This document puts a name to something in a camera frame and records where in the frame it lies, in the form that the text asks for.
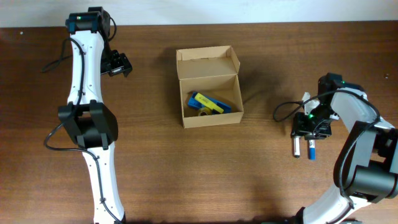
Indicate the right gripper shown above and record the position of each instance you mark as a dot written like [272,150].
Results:
[300,127]

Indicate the yellow adhesive tape roll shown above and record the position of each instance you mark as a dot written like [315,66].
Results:
[204,111]

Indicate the yellow highlighter pen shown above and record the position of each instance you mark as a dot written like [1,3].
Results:
[208,103]

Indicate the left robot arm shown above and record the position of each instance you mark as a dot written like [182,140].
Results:
[91,126]

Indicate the white marker black cap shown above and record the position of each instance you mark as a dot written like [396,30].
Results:
[296,144]

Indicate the brown cardboard box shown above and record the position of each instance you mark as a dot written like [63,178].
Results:
[213,72]

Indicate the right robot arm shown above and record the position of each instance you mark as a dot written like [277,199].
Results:
[365,171]

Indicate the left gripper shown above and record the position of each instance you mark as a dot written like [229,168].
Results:
[122,64]

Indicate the white marker blue cap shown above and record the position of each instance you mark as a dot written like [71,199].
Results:
[311,150]

